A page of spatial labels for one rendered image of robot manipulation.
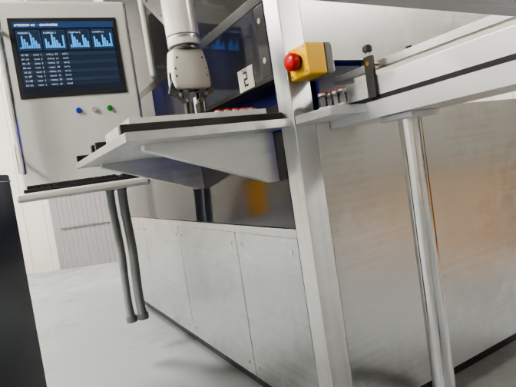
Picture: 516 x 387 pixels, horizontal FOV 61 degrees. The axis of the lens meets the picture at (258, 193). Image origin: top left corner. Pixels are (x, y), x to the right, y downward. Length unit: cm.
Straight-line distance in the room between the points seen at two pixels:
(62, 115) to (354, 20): 119
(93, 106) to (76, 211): 330
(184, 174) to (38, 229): 395
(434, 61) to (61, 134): 144
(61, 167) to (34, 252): 360
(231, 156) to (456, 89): 52
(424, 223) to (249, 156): 44
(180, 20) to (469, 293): 116
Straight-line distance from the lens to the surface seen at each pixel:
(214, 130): 97
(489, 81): 86
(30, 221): 543
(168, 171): 154
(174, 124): 97
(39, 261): 545
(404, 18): 141
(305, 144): 108
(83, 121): 192
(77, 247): 520
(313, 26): 117
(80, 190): 167
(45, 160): 191
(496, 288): 166
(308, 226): 108
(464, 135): 153
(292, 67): 101
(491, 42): 86
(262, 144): 113
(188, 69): 114
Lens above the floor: 77
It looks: 3 degrees down
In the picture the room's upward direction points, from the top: 9 degrees counter-clockwise
